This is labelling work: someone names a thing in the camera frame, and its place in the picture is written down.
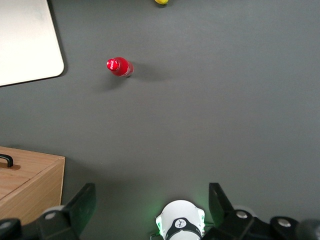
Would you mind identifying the cream plastic tray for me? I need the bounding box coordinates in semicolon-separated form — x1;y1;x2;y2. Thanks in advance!
0;0;65;88

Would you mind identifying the red plastic bottle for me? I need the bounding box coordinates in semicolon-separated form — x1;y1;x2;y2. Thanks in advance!
106;56;135;78

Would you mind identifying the black metal drawer handle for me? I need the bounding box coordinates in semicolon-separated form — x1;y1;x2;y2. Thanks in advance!
0;154;14;169

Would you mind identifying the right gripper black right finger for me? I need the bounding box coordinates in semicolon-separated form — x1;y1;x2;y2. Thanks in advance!
204;182;272;240

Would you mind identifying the wooden drawer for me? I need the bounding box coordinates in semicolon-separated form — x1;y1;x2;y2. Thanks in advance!
0;149;63;177

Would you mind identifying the wooden drawer cabinet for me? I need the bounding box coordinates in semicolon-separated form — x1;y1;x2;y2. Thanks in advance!
0;146;66;226

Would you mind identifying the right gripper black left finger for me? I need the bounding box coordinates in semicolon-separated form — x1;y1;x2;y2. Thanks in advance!
37;182;97;240

